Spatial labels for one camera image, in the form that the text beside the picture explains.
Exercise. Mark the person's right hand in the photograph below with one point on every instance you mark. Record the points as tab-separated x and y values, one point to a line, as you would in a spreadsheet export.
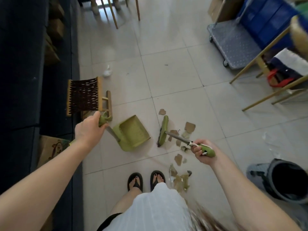
207	159

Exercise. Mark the person's left hand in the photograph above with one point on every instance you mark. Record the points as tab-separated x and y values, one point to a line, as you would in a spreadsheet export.
87	130

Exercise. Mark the person's right thumb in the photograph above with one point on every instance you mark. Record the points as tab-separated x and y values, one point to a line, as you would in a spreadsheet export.
204	142

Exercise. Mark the person's left thumb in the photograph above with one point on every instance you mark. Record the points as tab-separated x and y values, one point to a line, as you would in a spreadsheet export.
103	127

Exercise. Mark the green dustpan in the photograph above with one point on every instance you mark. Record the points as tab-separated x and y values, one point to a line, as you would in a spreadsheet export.
131	134

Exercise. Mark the green broom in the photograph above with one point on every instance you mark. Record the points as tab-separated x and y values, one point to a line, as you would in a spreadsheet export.
164	128

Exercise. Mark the person's left forearm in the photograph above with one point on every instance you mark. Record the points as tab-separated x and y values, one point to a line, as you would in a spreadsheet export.
38	180

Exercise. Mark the person's right forearm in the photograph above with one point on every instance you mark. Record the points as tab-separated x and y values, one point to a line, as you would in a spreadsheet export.
243	197

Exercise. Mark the scattered brown cardboard scraps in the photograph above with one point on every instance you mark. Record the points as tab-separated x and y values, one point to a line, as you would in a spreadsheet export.
189	127

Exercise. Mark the woven wooden stool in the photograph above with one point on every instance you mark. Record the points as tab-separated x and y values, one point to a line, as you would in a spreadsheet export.
84	96

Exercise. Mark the crumpled white paper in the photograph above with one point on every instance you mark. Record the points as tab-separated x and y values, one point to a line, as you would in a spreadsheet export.
107	72

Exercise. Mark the printed cardboard box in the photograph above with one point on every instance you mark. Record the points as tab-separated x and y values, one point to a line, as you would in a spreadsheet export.
49	149

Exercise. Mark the black right sandal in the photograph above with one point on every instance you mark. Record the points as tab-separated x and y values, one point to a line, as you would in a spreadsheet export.
157	179

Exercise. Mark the black sandal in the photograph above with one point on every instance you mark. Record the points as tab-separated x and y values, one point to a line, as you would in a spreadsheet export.
135	182
157	179

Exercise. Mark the black left sandal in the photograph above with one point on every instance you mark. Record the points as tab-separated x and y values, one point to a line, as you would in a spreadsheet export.
135	182

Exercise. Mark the grey trash bin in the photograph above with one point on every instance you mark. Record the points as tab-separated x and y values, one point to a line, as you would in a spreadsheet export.
282	181

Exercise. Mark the dark blue sofa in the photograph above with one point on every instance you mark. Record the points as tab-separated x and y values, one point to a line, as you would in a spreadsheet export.
21	93

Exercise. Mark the white dress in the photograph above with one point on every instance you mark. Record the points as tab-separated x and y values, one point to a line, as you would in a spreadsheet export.
149	211

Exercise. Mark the wooden chair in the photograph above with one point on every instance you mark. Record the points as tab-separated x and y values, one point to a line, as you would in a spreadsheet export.
262	62

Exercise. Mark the grey platform cart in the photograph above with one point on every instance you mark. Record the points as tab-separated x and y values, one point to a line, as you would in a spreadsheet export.
231	43

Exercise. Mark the stacked cardboard boxes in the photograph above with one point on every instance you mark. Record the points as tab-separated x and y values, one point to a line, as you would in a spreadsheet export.
54	31

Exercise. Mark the wooden chair legs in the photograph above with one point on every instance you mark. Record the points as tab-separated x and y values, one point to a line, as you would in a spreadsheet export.
113	10

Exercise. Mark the white cloth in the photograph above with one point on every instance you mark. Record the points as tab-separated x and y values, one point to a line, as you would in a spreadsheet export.
292	58

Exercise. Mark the plain cardboard box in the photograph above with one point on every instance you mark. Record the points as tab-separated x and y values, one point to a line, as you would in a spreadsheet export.
220	8

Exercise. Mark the blue plastic crate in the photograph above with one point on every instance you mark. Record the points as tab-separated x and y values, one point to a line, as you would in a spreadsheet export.
264	18

